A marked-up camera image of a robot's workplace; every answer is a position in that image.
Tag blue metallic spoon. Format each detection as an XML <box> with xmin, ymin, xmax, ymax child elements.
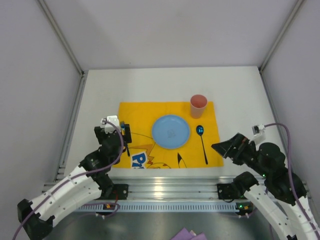
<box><xmin>196</xmin><ymin>125</ymin><xmax>209</xmax><ymax>165</ymax></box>

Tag blue metallic fork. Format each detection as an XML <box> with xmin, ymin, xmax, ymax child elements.
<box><xmin>120</xmin><ymin>121</ymin><xmax>132</xmax><ymax>157</ymax></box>

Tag purple paper sheets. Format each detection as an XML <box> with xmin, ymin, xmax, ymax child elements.
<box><xmin>171</xmin><ymin>227</ymin><xmax>207</xmax><ymax>240</ymax></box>

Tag yellow pikachu placemat cloth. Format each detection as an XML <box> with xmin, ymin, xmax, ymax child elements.
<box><xmin>116</xmin><ymin>101</ymin><xmax>224</xmax><ymax>170</ymax></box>

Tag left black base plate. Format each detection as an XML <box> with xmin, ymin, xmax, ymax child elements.
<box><xmin>99</xmin><ymin>184</ymin><xmax>129</xmax><ymax>201</ymax></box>

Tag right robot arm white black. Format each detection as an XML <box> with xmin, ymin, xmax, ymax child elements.
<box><xmin>211</xmin><ymin>133</ymin><xmax>320</xmax><ymax>240</ymax></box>

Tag perforated cable duct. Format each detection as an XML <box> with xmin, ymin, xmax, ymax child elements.
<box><xmin>75</xmin><ymin>201</ymin><xmax>252</xmax><ymax>213</ymax></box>

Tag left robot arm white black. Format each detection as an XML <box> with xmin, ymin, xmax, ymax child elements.
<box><xmin>17</xmin><ymin>120</ymin><xmax>132</xmax><ymax>240</ymax></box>

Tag aluminium mounting rail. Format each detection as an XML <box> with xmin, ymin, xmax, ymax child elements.
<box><xmin>39</xmin><ymin>174</ymin><xmax>312</xmax><ymax>201</ymax></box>

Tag blue plastic plate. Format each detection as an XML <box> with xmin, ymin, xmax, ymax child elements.
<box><xmin>151</xmin><ymin>114</ymin><xmax>191</xmax><ymax>150</ymax></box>

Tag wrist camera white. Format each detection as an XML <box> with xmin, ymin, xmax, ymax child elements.
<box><xmin>251</xmin><ymin>124</ymin><xmax>266</xmax><ymax>145</ymax></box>
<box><xmin>100</xmin><ymin>115</ymin><xmax>121</xmax><ymax>134</ymax></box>

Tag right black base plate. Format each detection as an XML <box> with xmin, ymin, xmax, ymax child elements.
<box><xmin>216</xmin><ymin>183</ymin><xmax>246</xmax><ymax>202</ymax></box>

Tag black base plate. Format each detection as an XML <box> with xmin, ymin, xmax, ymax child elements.
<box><xmin>216</xmin><ymin>183</ymin><xmax>246</xmax><ymax>202</ymax></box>
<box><xmin>99</xmin><ymin>184</ymin><xmax>129</xmax><ymax>201</ymax></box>

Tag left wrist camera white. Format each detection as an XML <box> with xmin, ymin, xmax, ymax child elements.
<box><xmin>100</xmin><ymin>115</ymin><xmax>121</xmax><ymax>134</ymax></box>

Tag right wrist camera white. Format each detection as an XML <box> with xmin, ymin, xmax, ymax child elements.
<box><xmin>251</xmin><ymin>124</ymin><xmax>266</xmax><ymax>145</ymax></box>

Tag pink plastic cup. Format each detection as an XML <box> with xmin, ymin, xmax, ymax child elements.
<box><xmin>190</xmin><ymin>94</ymin><xmax>208</xmax><ymax>119</ymax></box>

